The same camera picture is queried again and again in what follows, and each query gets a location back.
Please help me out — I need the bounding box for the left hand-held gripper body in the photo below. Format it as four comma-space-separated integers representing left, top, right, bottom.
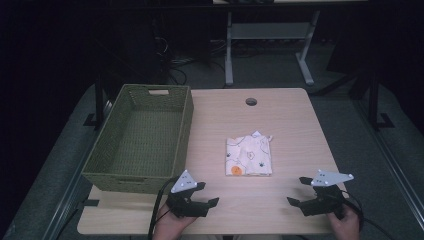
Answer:
165, 169, 210, 219

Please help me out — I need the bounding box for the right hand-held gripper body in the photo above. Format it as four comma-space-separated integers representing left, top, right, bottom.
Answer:
298, 169, 355, 218

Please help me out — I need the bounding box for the cream printed cloth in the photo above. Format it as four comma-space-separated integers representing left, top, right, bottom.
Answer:
225, 130, 274, 177

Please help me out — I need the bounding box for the green woven basket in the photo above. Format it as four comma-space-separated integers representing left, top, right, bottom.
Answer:
81, 83, 195, 195

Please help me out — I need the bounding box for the person's left hand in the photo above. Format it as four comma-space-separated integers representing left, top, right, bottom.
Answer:
152, 203, 198, 240

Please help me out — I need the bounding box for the person's right hand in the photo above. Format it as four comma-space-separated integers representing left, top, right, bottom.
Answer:
327, 203, 362, 240

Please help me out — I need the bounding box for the black metal stand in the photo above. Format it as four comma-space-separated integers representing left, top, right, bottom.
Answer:
367, 70, 396, 132
83, 75, 105, 130

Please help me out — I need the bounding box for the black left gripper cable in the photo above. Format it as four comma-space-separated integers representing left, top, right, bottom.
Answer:
147, 176, 181, 240

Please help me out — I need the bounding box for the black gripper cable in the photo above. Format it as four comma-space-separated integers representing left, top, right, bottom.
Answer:
340, 189, 398, 240
147, 176, 181, 240

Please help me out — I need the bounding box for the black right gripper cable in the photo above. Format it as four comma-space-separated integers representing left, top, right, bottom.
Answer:
340, 189, 398, 240

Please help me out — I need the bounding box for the metal floor rail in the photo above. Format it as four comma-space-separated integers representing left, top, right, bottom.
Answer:
352, 98, 424, 232
41, 99, 114, 240

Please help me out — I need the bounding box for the tangle of floor cables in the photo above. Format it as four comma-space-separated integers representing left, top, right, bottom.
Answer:
153, 35, 228, 86

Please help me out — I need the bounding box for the white metal desk frame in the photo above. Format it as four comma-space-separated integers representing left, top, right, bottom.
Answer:
224, 9, 322, 87

